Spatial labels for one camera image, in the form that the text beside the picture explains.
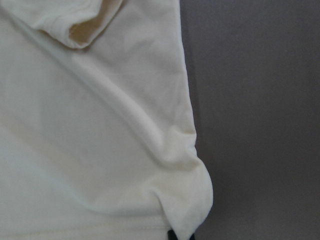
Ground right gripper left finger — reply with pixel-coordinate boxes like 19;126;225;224
167;229;177;240

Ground cream long-sleeve graphic shirt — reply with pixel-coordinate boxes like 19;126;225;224
0;0;213;240

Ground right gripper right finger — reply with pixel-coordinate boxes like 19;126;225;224
189;234;196;240

